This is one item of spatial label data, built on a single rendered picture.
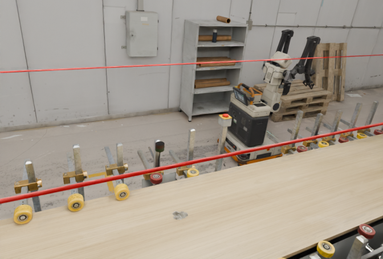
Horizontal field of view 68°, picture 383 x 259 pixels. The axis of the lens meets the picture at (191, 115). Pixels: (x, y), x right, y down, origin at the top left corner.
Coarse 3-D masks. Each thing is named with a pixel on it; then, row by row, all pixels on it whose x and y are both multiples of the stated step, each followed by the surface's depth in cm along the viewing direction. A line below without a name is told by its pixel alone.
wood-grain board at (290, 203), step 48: (336, 144) 246; (144, 192) 172; (192, 192) 175; (240, 192) 179; (288, 192) 182; (336, 192) 186; (0, 240) 134; (48, 240) 136; (96, 240) 139; (144, 240) 141; (192, 240) 143; (240, 240) 145; (288, 240) 148
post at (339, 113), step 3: (339, 111) 259; (336, 114) 262; (339, 114) 259; (336, 117) 262; (339, 117) 261; (336, 120) 263; (339, 120) 263; (333, 123) 266; (336, 123) 263; (333, 126) 266; (336, 126) 265; (333, 129) 267; (336, 129) 267; (330, 132) 270; (333, 135) 269
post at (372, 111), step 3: (375, 102) 278; (378, 102) 278; (372, 105) 281; (375, 105) 279; (372, 108) 282; (375, 108) 280; (372, 111) 282; (375, 111) 282; (369, 114) 285; (372, 114) 282; (369, 117) 285; (372, 117) 285; (366, 120) 288; (369, 120) 286; (366, 123) 289; (369, 123) 287
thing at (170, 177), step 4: (172, 172) 209; (164, 176) 207; (168, 176) 209; (172, 176) 210; (144, 180) 201; (148, 180) 202; (164, 180) 209; (168, 180) 210; (172, 180) 212; (144, 184) 202; (148, 184) 204; (152, 184) 205
